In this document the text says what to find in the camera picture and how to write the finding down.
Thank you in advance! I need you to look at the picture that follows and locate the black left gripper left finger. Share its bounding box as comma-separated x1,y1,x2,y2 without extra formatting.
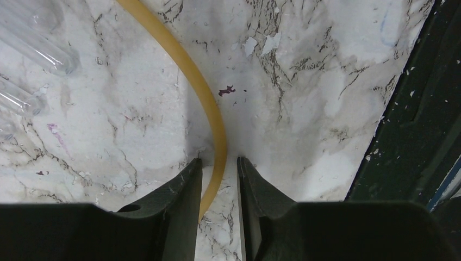
1,158,202,260

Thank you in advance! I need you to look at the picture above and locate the yellow rubber tube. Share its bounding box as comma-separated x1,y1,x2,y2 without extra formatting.
117,0,228,220

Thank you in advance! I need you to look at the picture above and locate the blue-capped test tube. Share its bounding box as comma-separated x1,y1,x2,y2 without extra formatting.
1,1,78,76
1,78,44,117

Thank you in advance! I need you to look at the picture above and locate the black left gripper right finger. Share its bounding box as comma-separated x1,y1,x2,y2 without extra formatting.
236,157,459,260

